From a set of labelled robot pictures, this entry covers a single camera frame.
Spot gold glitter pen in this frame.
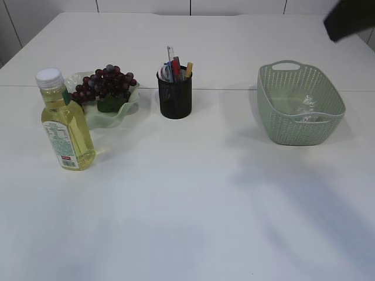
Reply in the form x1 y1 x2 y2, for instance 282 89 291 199
185 62 193 79

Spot red glitter pen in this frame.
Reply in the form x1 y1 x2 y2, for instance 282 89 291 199
171 59 181 83

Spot blue capped scissors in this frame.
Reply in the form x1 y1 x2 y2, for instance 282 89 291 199
163 62 175 83

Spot clear plastic ruler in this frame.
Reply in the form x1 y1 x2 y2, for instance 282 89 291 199
166 46 175 62

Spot purple artificial grape bunch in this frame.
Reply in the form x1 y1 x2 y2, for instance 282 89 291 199
69 64 137 113

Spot yellow oil bottle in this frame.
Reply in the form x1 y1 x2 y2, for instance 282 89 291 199
35 68 96 171

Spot clear plastic sheet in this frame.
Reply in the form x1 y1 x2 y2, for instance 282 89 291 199
295 95 319 122

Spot pink capped scissors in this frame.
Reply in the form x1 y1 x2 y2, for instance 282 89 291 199
158 63 173 83

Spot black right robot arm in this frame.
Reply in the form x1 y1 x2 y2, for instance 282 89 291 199
323 0 374 43

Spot black mesh pen holder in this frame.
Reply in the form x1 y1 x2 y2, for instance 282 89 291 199
156 63 193 119

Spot green ruffled glass plate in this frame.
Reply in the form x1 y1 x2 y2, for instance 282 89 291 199
64 71 139 130

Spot green plastic woven basket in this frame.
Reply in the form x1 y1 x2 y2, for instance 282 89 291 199
257 60 346 146

